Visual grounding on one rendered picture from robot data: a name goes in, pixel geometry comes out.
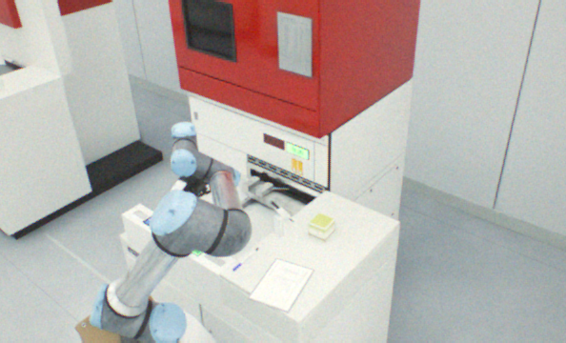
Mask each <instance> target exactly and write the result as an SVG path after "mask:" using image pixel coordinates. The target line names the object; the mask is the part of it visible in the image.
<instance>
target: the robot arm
mask: <svg viewBox="0 0 566 343"><path fill-rule="evenodd" d="M172 139H173V144H172V156H171V168H172V171H173V172H174V173H175V174H176V175H177V176H180V178H179V179H178V180H177V181H176V182H175V184H174V185H173V186H172V188H171V189H170V191H169V192H168V193H167V194H166V195H165V196H164V197H163V198H162V199H161V200H160V202H159V203H158V205H157V207H156V209H154V211H153V213H152V220H151V223H150V228H151V230H152V239H151V240H150V242H149V243H148V244H147V246H146V247H145V248H144V250H143V251H142V252H141V253H140V254H139V256H138V257H137V258H136V260H135V261H134V262H133V264H132V265H131V266H130V267H129V268H128V270H127V271H126V273H125V274H124V277H123V278H119V279H117V280H115V281H113V282H112V283H111V284H105V283H104V284H102V285H101V286H100V288H99V290H98V293H97V295H96V299H95V302H94V305H93V308H92V311H91V317H90V323H91V325H92V326H94V327H96V328H99V329H100V330H104V331H107V332H110V333H118V334H120V342H121V343H176V342H178V341H179V340H180V339H181V338H182V337H183V335H184V333H185V331H186V329H187V317H186V315H185V314H184V312H183V310H182V309H181V308H180V307H179V306H178V305H176V304H174V303H172V302H163V303H158V302H155V301H153V300H150V299H149V296H150V295H151V294H152V292H153V291H154V290H155V288H156V287H157V286H158V285H159V283H160V281H161V280H162V279H163V277H164V276H165V275H166V274H167V272H169V271H170V270H171V268H172V267H173V266H174V264H175V263H176V262H177V261H178V260H179V258H185V257H188V256H189V255H191V254H192V253H193V251H194V250H198V251H200V252H203V253H205V254H208V255H210V256H214V257H228V256H231V255H234V254H237V253H238V252H241V251H242V250H243V249H244V248H245V247H246V246H247V245H248V242H249V240H250V237H251V235H252V225H251V221H250V218H249V216H248V215H247V214H246V212H245V211H244V210H243V207H242V203H241V200H240V196H239V193H238V189H237V186H238V184H239V182H240V180H241V173H240V171H238V170H236V169H234V168H233V167H231V166H228V165H226V164H224V163H222V162H220V161H218V160H215V159H213V158H211V157H209V156H208V155H206V154H204V153H202V152H200V151H198V147H197V139H196V132H195V128H194V124H192V123H188V122H185V123H179V124H176V125H174V126H173V127H172ZM208 184H209V187H210V189H209V190H208V191H207V189H208V187H206V185H208ZM210 192H211V193H212V202H213V203H211V202H208V201H206V200H204V199H202V198H199V197H201V196H203V195H204V194H206V195H207V194H208V193H210Z"/></svg>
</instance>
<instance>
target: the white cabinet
mask: <svg viewBox="0 0 566 343"><path fill-rule="evenodd" d="M120 240H121V244H122V248H123V252H124V255H125V259H126V262H127V266H128V268H129V267H130V266H131V265H132V264H133V262H134V261H135V260H136V258H137V257H138V256H139V254H140V253H141V252H142V251H140V250H139V249H137V248H136V247H135V246H134V245H132V244H131V243H129V242H127V241H126V240H124V239H123V238H121V237H120ZM396 255H397V252H395V253H394V254H393V255H392V256H391V257H390V258H389V259H388V260H387V262H386V263H385V264H384V265H383V266H382V267H381V268H380V269H379V270H378V271H377V272H376V273H375V274H374V275H373V276H372V278H371V279H370V280H368V281H367V282H366V283H365V284H364V285H363V286H362V287H361V288H360V289H359V291H358V292H357V294H356V295H355V296H354V297H353V298H352V299H351V300H350V301H349V302H348V303H347V304H346V305H345V306H344V307H343V308H342V310H341V311H340V312H339V313H338V314H337V315H336V316H335V317H334V318H333V319H332V320H331V321H330V322H328V323H327V325H326V326H325V327H324V328H323V329H322V330H321V331H320V332H319V333H318V334H317V335H316V336H315V337H314V338H313V339H312V341H311V342H310V343H387V336H388V328H389V320H390V312H391V304H392V295H393V286H394V271H395V262H396ZM151 296H152V298H153V299H154V301H155V302H158V303H163V302H172V303H174V304H176V305H178V306H179V307H180V308H181V309H182V310H183V311H184V312H185V313H188V314H191V315H192V316H194V317H196V318H197V319H198V321H199V322H200V323H201V324H202V325H203V326H204V327H205V328H206V330H207V331H208V332H209V333H210V335H211V336H212V338H213V339H214V340H215V341H216V342H217V343H283V342H282V341H280V340H279V339H277V338H276V337H274V336H273V335H271V334H270V333H268V332H266V331H265V330H263V329H261V328H260V327H258V326H257V325H255V324H254V323H253V322H252V321H250V320H248V319H247V318H245V317H244V316H242V315H241V314H239V313H237V312H236V311H234V310H232V309H231V308H229V307H228V306H226V305H225V304H221V303H219V302H218V301H216V300H215V299H213V298H212V297H210V296H209V295H207V294H206V293H204V292H203V291H201V290H200V289H198V288H197V287H195V286H194V285H193V284H192V283H190V282H189V281H187V280H186V279H184V278H183V277H181V276H180V275H178V274H177V273H174V272H172V271H169V272H167V274H166V275H165V276H164V277H163V279H162V280H161V281H160V283H159V285H158V286H157V287H156V288H155V290H154V291H153V292H152V294H151Z"/></svg>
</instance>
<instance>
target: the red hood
mask: <svg viewBox="0 0 566 343"><path fill-rule="evenodd" d="M420 4H421V0H169V7H170V19H171V26H172V38H173V44H174V50H175V57H176V64H177V70H178V76H179V83H180V88H181V89H183V90H186V91H190V92H193V93H196V94H197V95H200V96H203V97H206V98H208V99H211V100H213V101H216V102H218V103H221V104H224V105H227V106H229V107H232V108H235V109H237V110H240V111H244V112H246V113H248V114H251V115H254V116H256V117H259V118H262V119H265V120H267V121H270V122H273V123H275V124H280V125H283V126H285V127H288V128H291V129H294V130H296V131H301V132H304V133H306V134H308V135H310V136H313V137H315V138H318V139H320V138H322V137H323V136H325V135H326V134H328V133H329V132H331V131H333V130H334V129H336V128H337V127H338V126H340V125H343V124H344V123H346V122H347V121H349V120H350V119H352V118H353V117H355V116H356V115H358V114H359V113H361V112H362V111H364V110H365V109H366V108H368V107H369V106H371V104H373V103H374V102H376V101H377V100H379V99H380V98H382V97H383V96H385V95H386V94H388V93H389V92H391V91H393V90H394V89H396V88H397V87H399V86H400V85H402V84H403V83H406V82H408V81H409V80H410V79H411V78H413V71H414V55H415V46H416V38H417V29H418V20H419V12H420Z"/></svg>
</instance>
